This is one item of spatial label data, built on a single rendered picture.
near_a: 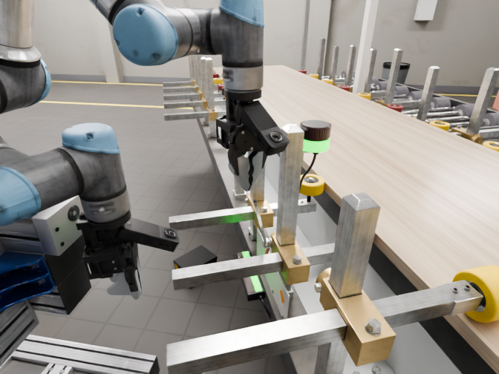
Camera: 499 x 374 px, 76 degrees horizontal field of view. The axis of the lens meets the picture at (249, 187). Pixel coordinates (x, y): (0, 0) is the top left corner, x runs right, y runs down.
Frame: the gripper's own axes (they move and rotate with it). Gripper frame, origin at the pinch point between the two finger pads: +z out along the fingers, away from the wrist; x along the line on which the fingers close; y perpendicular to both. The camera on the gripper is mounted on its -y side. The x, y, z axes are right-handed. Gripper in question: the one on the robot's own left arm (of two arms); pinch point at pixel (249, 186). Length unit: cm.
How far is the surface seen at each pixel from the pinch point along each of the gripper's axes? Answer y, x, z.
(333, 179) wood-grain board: 6.8, -34.6, 10.8
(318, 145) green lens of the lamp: -9.4, -9.6, -10.3
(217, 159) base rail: 81, -35, 31
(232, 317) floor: 46, -20, 101
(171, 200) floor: 172, -38, 101
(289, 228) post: -6.8, -6.2, 9.2
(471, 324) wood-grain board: -41.1, -14.7, 10.8
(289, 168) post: -6.5, -5.2, -5.4
